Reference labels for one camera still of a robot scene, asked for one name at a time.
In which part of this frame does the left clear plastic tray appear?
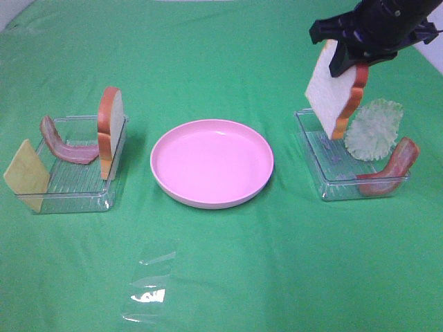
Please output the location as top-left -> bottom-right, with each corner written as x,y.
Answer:
15,116 -> 129,214

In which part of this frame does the yellow cheese slice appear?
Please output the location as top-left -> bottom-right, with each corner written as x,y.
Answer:
3,139 -> 50,213

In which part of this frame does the right clear plastic tray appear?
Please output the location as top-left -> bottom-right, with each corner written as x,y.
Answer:
294,109 -> 410,201

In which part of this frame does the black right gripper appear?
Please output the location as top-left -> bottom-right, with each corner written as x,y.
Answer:
309,1 -> 442,77

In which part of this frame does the pink round plate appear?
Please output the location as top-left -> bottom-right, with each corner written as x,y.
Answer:
150,119 -> 274,210

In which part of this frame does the bacon strip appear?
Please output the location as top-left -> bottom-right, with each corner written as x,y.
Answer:
356,137 -> 420,196
39,116 -> 99,165

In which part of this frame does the green tablecloth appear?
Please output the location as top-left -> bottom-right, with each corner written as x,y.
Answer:
1,1 -> 442,331

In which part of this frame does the clear plastic tray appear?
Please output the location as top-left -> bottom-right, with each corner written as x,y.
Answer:
294,109 -> 410,201
15,116 -> 129,214

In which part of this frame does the clear plastic film sheet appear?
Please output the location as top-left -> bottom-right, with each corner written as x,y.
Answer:
120,239 -> 177,331

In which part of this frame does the toast bread slice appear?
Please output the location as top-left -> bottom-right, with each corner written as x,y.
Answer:
97,86 -> 125,180
305,39 -> 369,140

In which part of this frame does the green lettuce leaf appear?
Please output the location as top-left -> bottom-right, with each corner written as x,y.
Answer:
344,98 -> 404,161

